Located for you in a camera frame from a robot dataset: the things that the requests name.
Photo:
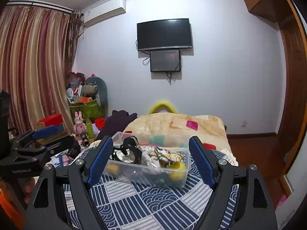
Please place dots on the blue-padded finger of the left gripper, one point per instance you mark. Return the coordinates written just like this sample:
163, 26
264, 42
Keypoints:
48, 139

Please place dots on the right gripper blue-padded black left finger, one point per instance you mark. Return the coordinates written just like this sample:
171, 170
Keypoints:
48, 207

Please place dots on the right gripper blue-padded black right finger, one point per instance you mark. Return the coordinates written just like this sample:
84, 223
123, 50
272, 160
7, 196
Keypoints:
240, 191

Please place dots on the yellow felt ball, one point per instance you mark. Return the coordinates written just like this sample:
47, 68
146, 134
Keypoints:
178, 171

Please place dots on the black and white headband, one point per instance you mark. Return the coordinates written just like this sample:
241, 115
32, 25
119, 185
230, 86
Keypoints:
128, 152

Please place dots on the clear plastic storage box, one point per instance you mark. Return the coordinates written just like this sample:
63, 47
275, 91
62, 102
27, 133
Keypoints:
144, 174

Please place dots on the green knitted cloth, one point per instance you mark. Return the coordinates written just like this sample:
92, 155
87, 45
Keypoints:
165, 180

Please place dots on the yellow floral scrunchie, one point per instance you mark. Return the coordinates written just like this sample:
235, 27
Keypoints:
166, 157

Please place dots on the white drawstring pouch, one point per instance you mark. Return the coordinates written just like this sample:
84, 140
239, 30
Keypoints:
149, 157

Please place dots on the red box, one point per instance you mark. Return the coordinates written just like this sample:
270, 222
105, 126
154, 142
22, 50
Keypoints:
51, 120

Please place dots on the pink bunny doll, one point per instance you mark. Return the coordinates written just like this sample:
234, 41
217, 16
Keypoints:
79, 126

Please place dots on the green bottle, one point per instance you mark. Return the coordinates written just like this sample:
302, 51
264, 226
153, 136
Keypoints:
90, 131

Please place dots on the green storage box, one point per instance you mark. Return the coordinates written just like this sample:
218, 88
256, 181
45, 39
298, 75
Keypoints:
90, 110

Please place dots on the blue patterned tablecloth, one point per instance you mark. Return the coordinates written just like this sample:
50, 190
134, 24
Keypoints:
129, 205

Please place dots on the dark purple garment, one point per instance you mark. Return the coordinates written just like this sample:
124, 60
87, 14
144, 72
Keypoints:
117, 122

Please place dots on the grey plush toy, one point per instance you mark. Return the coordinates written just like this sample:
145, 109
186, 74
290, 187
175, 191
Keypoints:
96, 88

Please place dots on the red striped curtain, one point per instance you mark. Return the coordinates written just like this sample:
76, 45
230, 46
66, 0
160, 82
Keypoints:
37, 48

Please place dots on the beige fleece blanket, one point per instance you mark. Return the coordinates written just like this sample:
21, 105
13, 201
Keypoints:
209, 129

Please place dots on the yellow chair back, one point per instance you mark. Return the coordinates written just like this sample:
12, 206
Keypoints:
162, 105

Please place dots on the white air conditioner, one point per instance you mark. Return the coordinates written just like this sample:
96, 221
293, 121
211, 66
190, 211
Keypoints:
104, 12

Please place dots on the small black wall monitor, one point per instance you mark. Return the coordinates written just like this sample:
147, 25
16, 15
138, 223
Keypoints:
168, 60

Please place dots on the black wall television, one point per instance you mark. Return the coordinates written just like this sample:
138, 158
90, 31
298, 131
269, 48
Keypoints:
164, 34

